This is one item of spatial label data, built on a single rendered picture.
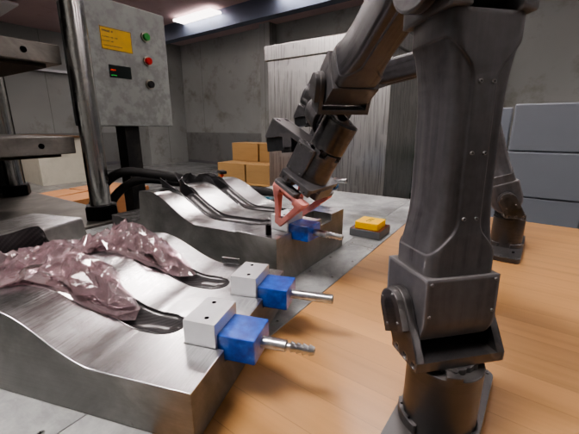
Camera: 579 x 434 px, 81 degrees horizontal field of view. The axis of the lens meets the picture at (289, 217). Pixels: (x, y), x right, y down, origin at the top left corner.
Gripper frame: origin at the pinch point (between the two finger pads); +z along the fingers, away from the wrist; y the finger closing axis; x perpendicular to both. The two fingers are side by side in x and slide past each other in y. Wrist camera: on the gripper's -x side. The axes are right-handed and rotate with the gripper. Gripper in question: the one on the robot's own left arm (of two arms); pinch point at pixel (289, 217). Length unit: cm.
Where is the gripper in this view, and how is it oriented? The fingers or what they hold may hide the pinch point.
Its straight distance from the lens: 62.2
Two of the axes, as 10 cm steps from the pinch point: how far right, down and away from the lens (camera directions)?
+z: -4.2, 7.7, 4.9
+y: -5.5, 2.2, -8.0
